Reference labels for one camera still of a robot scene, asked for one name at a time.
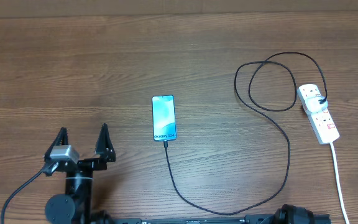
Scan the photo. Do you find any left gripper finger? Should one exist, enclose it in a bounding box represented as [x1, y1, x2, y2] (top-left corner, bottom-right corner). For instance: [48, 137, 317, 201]
[95, 123, 116, 162]
[44, 127, 68, 162]

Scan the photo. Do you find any Samsung Galaxy smartphone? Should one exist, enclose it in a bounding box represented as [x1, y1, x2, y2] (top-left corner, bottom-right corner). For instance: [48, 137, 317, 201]
[152, 95, 177, 141]

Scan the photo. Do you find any black USB charging cable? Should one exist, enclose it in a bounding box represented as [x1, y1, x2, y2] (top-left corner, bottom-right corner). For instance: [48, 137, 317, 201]
[163, 52, 329, 216]

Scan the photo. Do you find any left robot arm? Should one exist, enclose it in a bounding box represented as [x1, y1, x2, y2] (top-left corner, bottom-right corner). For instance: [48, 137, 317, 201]
[42, 123, 116, 223]

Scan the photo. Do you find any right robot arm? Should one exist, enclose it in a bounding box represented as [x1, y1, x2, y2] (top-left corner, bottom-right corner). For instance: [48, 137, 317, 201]
[260, 204, 315, 224]

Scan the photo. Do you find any white charger adapter plug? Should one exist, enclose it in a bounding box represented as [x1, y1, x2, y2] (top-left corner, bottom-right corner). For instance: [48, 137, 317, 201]
[305, 96, 328, 114]

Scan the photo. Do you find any white power strip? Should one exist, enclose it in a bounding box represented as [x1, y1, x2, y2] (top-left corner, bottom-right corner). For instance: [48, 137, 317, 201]
[297, 84, 340, 144]

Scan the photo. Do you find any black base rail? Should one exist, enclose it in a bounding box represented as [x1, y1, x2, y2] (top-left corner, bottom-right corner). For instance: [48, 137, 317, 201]
[104, 213, 332, 224]

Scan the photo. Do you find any white power strip cord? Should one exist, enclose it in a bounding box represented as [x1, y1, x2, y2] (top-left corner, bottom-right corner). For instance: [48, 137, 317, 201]
[329, 142, 350, 224]

